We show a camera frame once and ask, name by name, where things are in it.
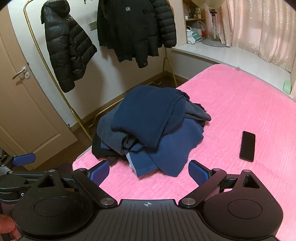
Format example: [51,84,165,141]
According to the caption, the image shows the gold clothes rack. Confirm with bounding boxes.
[23,0,178,142]

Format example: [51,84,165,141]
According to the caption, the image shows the navy fleece sweatpants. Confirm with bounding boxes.
[110,85,189,148]

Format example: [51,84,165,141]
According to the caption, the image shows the pink ribbed bed blanket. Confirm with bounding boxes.
[73,65,295,240]

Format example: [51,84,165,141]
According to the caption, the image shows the wooden door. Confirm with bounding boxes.
[1,7,77,170]

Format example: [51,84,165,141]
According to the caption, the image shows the silver door handle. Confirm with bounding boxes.
[13,66,31,80]

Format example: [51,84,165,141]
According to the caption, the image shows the wooden shelf with items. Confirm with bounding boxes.
[183,0,207,39]

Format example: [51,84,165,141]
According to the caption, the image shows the person's hand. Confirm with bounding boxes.
[0,214,21,240]

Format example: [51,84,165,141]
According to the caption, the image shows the black puffer jacket left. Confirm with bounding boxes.
[41,1,97,93]

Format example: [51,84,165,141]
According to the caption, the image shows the black puffer jacket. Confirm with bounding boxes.
[97,0,177,68]
[41,1,97,93]

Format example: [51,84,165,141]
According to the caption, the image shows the black puffer jacket right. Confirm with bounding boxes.
[97,0,177,68]

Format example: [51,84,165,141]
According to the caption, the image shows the black smartphone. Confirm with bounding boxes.
[239,131,256,162]

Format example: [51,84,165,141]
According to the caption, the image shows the white plastic bag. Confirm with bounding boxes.
[186,26,204,45]

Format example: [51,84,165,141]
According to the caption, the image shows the small green box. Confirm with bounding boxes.
[282,80,292,95]

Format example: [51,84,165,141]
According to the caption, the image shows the pink sheer curtain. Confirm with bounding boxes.
[225,0,296,73]

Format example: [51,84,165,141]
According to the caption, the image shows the blue clothes pile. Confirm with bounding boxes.
[92,86,211,177]

